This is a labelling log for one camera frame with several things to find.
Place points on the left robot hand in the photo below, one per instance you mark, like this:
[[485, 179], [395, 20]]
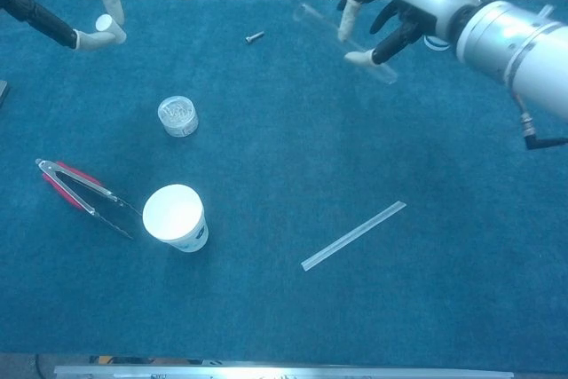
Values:
[[44, 19]]

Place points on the white bottle cap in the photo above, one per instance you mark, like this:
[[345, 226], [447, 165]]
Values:
[[103, 23]]

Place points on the clear glass test tube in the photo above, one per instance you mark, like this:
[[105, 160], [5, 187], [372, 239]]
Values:
[[324, 28]]

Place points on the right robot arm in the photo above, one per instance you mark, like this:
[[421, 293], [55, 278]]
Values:
[[523, 41]]

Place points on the stacked white paper cups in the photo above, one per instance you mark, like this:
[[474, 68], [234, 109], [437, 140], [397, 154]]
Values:
[[437, 45]]

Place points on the small metal bolt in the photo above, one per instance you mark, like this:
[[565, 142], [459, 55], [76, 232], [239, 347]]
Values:
[[254, 37]]

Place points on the teal table cloth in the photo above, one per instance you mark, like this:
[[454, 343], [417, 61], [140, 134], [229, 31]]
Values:
[[284, 152]]

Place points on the single white paper cup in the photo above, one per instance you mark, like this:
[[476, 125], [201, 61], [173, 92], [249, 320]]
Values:
[[173, 212]]

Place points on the clear flat plastic strip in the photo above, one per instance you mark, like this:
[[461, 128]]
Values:
[[353, 235]]

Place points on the aluminium frame rail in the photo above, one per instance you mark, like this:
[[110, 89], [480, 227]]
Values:
[[284, 372]]

